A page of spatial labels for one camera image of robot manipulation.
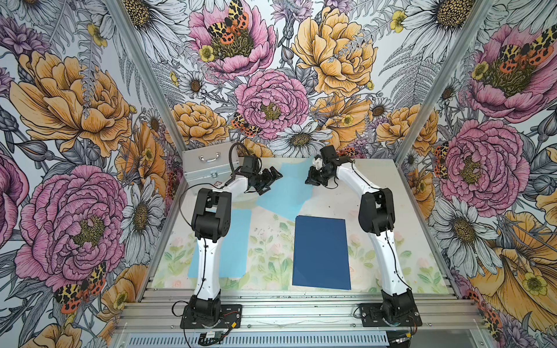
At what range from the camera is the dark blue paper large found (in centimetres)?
84

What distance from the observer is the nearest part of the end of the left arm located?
2.91ft

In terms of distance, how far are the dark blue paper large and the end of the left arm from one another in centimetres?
21

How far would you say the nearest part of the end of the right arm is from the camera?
83 cm

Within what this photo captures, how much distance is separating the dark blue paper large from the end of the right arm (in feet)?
0.57
